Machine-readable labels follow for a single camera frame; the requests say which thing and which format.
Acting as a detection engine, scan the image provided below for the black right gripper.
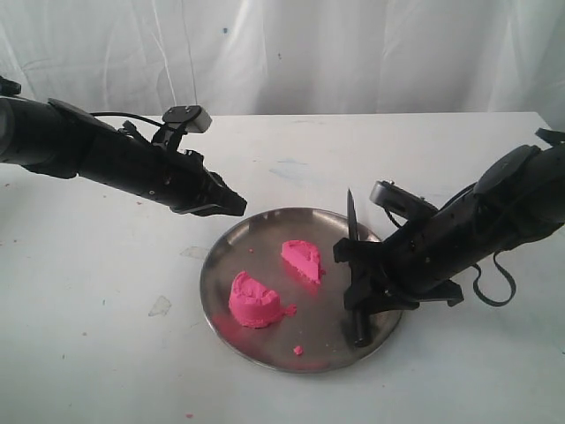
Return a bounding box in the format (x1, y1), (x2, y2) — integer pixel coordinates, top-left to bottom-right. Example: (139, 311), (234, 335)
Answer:
(333, 193), (486, 314)

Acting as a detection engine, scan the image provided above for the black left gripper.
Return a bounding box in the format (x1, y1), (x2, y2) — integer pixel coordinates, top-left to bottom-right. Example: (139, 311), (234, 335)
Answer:
(145, 148), (247, 216)

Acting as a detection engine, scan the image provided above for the black knife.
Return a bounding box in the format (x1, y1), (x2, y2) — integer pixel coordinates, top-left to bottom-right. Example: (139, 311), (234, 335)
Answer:
(345, 190), (373, 348)

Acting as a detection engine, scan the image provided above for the cut pink dough piece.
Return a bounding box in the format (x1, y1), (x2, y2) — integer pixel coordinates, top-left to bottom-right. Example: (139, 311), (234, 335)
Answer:
(281, 240), (324, 285)

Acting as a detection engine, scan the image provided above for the pink play dough lump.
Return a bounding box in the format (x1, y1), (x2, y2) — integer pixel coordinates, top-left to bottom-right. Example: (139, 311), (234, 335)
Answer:
(229, 271), (297, 329)

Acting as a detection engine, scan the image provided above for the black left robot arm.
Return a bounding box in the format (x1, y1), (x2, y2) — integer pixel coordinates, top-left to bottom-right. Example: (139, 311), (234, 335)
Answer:
(1, 79), (247, 216)

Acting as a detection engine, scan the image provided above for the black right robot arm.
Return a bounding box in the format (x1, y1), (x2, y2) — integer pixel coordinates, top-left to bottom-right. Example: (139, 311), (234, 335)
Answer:
(334, 129), (564, 314)

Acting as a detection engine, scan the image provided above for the round steel plate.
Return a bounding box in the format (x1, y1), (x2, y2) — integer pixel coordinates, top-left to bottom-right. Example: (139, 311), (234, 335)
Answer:
(200, 208), (402, 373)

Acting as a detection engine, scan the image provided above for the white backdrop sheet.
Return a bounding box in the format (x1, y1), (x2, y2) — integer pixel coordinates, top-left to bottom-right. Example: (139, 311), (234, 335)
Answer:
(1, 1), (564, 121)

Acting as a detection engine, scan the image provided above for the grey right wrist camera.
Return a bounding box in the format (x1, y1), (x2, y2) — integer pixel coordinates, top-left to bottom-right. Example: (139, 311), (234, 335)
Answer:
(369, 181), (439, 221)

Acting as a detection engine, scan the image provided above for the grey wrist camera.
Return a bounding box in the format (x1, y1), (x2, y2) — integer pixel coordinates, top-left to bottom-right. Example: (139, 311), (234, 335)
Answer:
(369, 181), (439, 221)
(162, 105), (212, 133)

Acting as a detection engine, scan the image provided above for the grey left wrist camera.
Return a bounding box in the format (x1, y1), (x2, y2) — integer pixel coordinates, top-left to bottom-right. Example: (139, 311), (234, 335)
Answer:
(162, 105), (212, 133)

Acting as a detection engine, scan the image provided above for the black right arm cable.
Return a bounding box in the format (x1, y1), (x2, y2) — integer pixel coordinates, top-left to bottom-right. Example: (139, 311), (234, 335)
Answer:
(471, 251), (517, 307)

